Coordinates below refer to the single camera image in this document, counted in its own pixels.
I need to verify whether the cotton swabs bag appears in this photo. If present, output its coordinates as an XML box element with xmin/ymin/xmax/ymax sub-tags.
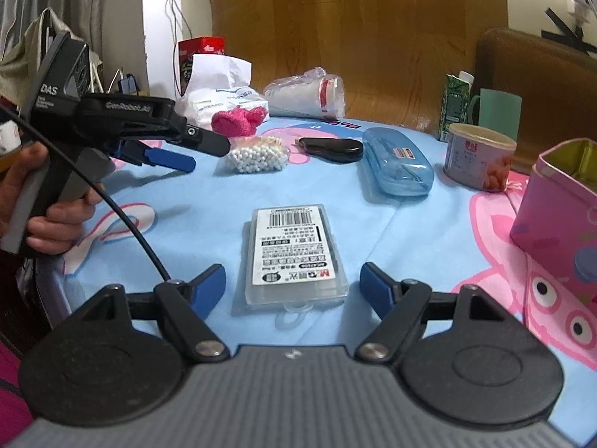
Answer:
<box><xmin>226</xmin><ymin>136</ymin><xmax>290</xmax><ymax>174</ymax></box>

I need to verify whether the clear plastic box with label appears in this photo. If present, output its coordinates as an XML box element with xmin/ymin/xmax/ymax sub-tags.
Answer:
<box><xmin>245</xmin><ymin>204</ymin><xmax>349</xmax><ymax>311</ymax></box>

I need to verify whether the blue glasses case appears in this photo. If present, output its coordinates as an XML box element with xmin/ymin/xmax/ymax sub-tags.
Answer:
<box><xmin>362</xmin><ymin>127</ymin><xmax>435</xmax><ymax>197</ymax></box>

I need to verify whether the person's left hand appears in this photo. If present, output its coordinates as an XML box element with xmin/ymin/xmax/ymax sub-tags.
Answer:
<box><xmin>1</xmin><ymin>141</ymin><xmax>102</xmax><ymax>255</ymax></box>

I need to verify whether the pink fluffy sock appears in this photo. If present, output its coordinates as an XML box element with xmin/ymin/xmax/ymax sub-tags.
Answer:
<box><xmin>212</xmin><ymin>106</ymin><xmax>268</xmax><ymax>138</ymax></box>

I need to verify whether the white tissue pack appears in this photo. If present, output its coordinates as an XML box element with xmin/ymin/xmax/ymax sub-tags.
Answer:
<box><xmin>175</xmin><ymin>54</ymin><xmax>269</xmax><ymax>131</ymax></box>

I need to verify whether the blue Peppa Pig blanket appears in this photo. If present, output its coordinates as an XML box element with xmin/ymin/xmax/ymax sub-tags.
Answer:
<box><xmin>36</xmin><ymin>114</ymin><xmax>597</xmax><ymax>439</ymax></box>

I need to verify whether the red snack box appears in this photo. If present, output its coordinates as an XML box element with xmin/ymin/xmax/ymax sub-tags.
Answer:
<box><xmin>176</xmin><ymin>35</ymin><xmax>226</xmax><ymax>96</ymax></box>

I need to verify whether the white paper cup stack bag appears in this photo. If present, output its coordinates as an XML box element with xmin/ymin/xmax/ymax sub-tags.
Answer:
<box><xmin>262</xmin><ymin>67</ymin><xmax>346</xmax><ymax>120</ymax></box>

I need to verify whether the round white food can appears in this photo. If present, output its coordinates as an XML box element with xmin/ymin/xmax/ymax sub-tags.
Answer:
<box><xmin>443</xmin><ymin>124</ymin><xmax>517</xmax><ymax>192</ymax></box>

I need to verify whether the pink metal tin box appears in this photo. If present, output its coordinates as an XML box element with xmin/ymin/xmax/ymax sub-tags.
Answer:
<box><xmin>510</xmin><ymin>139</ymin><xmax>597</xmax><ymax>311</ymax></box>

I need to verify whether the green plastic cup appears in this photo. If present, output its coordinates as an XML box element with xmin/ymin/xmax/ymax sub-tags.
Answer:
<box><xmin>468</xmin><ymin>88</ymin><xmax>522</xmax><ymax>141</ymax></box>

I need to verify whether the green drink carton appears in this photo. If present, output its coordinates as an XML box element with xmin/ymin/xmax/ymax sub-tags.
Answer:
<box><xmin>437</xmin><ymin>71</ymin><xmax>475</xmax><ymax>141</ymax></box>

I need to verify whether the brown wooden headboard panel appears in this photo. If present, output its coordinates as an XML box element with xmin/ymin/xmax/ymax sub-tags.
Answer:
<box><xmin>209</xmin><ymin>0</ymin><xmax>508</xmax><ymax>134</ymax></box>

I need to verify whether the brown padded chair back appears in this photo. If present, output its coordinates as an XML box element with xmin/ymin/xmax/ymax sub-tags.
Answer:
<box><xmin>472</xmin><ymin>28</ymin><xmax>597</xmax><ymax>174</ymax></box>

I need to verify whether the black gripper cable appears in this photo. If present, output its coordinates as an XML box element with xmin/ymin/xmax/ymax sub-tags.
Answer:
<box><xmin>0</xmin><ymin>102</ymin><xmax>171</xmax><ymax>285</ymax></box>

